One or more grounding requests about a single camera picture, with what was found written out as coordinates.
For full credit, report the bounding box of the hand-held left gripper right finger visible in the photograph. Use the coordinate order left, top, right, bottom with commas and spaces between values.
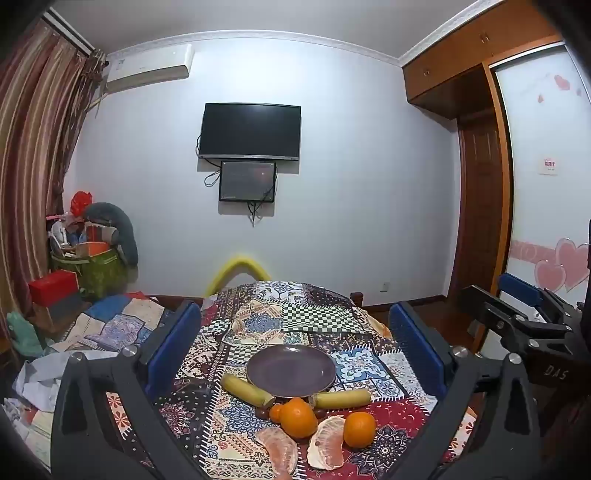
388, 301, 551, 480

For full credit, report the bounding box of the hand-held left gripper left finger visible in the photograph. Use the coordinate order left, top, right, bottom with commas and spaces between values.
51, 300, 202, 480

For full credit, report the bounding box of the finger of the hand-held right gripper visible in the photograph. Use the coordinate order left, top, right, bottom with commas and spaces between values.
461, 285, 573, 344
500, 272, 546, 309

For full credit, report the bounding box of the yellow banana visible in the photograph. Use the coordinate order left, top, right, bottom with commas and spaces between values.
309, 389, 372, 410
221, 373, 277, 408

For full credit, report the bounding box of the dark purple plate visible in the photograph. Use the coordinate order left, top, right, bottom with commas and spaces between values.
246, 344, 337, 398

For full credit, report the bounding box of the pomelo segment with white membrane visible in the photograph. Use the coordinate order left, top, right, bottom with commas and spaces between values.
307, 415, 346, 471

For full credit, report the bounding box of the large orange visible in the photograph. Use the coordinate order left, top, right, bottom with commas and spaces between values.
280, 397, 319, 439

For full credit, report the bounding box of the peeled pink pomelo segment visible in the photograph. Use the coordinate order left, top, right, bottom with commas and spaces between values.
255, 426, 299, 476

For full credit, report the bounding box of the blue patchwork quilt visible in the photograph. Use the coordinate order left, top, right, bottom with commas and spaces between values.
55, 294, 172, 354

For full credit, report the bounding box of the white sliding door with hearts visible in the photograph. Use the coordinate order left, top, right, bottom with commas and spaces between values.
489, 41, 591, 319

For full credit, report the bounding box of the medium orange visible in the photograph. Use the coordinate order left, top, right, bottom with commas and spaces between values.
342, 411, 378, 449

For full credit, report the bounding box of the green patterned storage box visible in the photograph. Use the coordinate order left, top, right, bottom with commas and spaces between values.
50, 248, 129, 297

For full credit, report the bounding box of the patchwork printed cloth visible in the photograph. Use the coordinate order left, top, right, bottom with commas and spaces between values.
105, 280, 478, 480

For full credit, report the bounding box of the grey plush toy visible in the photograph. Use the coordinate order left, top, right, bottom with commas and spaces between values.
84, 202, 140, 267

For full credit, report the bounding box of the red box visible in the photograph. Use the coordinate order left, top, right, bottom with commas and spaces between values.
28, 270, 79, 306

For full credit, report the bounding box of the white crumpled cloth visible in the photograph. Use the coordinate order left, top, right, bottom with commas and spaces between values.
11, 350, 86, 413

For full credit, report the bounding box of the teal cloth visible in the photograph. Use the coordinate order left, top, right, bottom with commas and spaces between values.
6, 311, 48, 357

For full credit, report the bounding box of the red plastic bag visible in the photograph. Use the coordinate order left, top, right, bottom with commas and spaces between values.
69, 190, 93, 216

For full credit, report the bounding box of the wooden overhead cabinet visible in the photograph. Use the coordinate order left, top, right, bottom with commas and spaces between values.
399, 0, 563, 121

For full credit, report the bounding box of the striped brown curtain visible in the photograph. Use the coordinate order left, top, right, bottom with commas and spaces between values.
0, 14, 106, 324

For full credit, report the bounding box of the white air conditioner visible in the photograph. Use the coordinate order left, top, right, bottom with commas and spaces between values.
105, 43, 195, 93

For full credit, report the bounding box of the small black wall monitor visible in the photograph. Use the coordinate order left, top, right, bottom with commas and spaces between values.
218, 160, 277, 203

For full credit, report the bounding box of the black wall television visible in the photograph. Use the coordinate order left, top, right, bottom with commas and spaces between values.
198, 102, 302, 162

